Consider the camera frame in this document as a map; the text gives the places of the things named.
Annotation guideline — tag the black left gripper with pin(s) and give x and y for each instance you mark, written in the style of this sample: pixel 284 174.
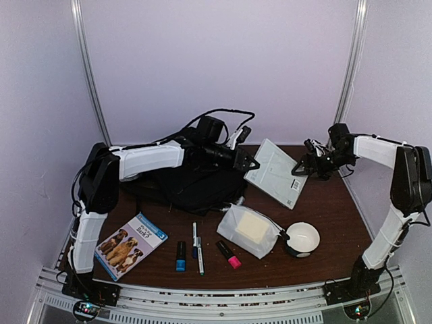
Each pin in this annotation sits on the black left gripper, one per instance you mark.
pixel 239 161

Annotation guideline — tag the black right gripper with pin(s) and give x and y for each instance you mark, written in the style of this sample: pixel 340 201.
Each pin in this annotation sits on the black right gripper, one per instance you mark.
pixel 312 158

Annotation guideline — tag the grey shrink-wrapped notebook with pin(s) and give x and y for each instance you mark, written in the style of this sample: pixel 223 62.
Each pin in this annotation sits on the grey shrink-wrapped notebook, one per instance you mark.
pixel 274 176

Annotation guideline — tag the black student backpack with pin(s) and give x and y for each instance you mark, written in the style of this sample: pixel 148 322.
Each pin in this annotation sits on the black student backpack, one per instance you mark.
pixel 195 187

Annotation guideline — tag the dog picture book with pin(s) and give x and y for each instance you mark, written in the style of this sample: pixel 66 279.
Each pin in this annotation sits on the dog picture book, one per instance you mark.
pixel 130 244

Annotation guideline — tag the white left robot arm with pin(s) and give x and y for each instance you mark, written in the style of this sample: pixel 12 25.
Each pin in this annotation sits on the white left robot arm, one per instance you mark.
pixel 99 180

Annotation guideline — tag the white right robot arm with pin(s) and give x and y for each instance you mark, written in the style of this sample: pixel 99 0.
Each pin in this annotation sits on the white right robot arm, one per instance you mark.
pixel 410 190

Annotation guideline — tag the translucent bag with sandwich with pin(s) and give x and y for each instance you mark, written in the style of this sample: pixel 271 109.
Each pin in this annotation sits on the translucent bag with sandwich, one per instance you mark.
pixel 250 230

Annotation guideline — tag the white bowl black base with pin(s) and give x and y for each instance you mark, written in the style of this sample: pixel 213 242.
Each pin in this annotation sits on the white bowl black base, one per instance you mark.
pixel 303 239

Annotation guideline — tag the white pen green tip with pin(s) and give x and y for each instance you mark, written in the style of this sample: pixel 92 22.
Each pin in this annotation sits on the white pen green tip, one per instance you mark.
pixel 201 266

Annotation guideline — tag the pink highlighter marker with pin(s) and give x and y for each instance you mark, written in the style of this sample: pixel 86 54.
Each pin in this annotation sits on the pink highlighter marker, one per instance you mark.
pixel 228 254

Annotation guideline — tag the blue highlighter marker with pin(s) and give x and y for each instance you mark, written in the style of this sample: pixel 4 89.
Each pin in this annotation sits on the blue highlighter marker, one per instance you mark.
pixel 180 262

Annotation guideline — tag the right circuit board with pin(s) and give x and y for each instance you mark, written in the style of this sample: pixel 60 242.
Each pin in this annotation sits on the right circuit board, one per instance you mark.
pixel 357 311

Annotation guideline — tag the circuit board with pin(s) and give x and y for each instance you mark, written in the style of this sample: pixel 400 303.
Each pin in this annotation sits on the circuit board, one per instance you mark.
pixel 85 311
pixel 357 311

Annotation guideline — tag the left circuit board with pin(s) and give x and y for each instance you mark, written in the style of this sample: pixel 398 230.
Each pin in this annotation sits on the left circuit board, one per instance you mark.
pixel 85 311

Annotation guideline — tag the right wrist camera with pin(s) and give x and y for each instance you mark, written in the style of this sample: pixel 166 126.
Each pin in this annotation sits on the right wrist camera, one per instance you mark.
pixel 316 148

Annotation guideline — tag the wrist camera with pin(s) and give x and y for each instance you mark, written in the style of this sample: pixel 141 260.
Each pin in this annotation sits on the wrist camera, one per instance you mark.
pixel 238 137
pixel 316 148

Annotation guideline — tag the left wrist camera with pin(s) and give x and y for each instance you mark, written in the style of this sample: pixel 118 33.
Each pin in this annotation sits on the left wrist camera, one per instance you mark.
pixel 238 137

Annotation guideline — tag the right aluminium corner post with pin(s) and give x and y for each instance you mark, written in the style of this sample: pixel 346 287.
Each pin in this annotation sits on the right aluminium corner post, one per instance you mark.
pixel 353 64

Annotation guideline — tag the aluminium corner post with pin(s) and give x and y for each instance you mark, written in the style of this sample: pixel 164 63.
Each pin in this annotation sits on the aluminium corner post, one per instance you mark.
pixel 353 64
pixel 76 6

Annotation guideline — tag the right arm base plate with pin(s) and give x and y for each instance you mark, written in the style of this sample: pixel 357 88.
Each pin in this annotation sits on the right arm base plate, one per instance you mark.
pixel 336 292

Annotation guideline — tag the aluminium front rail frame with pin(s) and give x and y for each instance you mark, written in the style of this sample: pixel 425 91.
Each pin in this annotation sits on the aluminium front rail frame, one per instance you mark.
pixel 291 304

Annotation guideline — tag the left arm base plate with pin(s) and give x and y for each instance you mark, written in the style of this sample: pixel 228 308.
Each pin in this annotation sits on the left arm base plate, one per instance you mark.
pixel 104 294

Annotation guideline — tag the left aluminium corner post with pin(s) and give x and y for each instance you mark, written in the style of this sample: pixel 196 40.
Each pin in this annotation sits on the left aluminium corner post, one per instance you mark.
pixel 76 6

